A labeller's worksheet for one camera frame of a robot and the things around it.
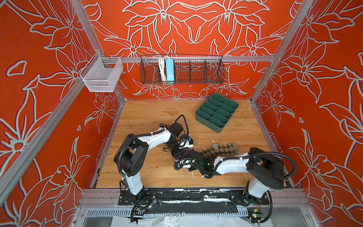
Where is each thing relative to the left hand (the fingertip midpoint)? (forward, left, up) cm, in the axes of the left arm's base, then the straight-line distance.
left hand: (180, 155), depth 86 cm
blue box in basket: (+43, +9, +32) cm, 54 cm away
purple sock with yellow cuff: (-1, -3, +9) cm, 10 cm away
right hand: (0, -1, 0) cm, 2 cm away
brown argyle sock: (+6, -24, -2) cm, 24 cm away
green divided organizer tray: (+34, -24, +4) cm, 42 cm away
